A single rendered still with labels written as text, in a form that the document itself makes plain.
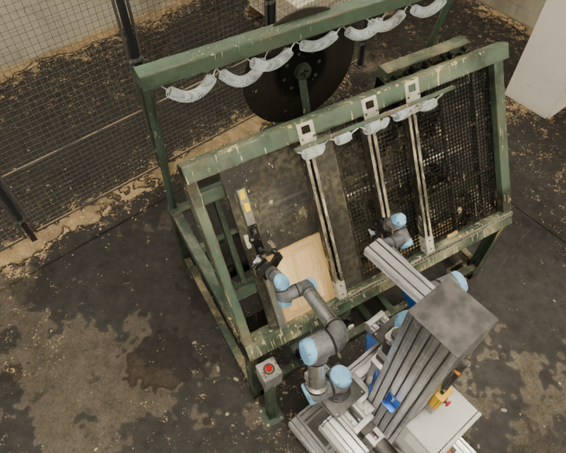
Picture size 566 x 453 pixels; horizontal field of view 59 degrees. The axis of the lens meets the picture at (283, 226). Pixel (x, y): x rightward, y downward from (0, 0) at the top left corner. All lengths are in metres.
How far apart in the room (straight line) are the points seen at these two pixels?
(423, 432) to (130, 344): 2.46
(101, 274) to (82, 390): 1.02
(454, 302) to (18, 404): 3.33
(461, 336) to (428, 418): 0.80
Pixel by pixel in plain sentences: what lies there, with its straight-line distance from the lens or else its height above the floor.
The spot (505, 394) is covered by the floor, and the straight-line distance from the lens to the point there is 4.32.
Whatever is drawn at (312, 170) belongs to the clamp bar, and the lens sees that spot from 2.89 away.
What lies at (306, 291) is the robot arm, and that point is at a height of 1.54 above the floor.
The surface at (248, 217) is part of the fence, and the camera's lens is 2.79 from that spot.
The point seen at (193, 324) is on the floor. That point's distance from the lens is 4.24.
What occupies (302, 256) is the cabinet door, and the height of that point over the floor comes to 1.22.
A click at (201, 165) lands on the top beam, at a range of 2.57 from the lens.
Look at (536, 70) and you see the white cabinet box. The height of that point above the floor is 0.46.
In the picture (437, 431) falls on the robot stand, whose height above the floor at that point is 1.23.
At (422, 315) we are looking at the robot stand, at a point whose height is 2.03.
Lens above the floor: 3.78
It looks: 54 degrees down
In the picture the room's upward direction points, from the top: 1 degrees clockwise
